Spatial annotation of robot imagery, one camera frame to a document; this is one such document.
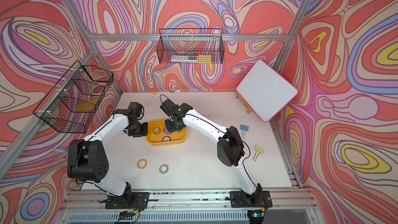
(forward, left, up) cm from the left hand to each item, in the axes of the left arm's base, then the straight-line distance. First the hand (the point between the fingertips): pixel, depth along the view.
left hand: (146, 134), depth 89 cm
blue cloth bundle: (-17, +28, +16) cm, 37 cm away
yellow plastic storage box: (+3, -4, -8) cm, 9 cm away
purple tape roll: (+2, -10, -7) cm, 12 cm away
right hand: (-1, -17, +4) cm, 17 cm away
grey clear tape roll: (-17, -12, -8) cm, 22 cm away
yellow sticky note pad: (-6, -67, -8) cm, 68 cm away
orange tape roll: (-15, +1, -8) cm, 17 cm away
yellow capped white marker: (+40, +4, -6) cm, 40 cm away
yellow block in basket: (+1, +22, +24) cm, 33 cm away
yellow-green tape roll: (+6, -4, -6) cm, 9 cm away
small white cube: (+41, -14, -4) cm, 44 cm away
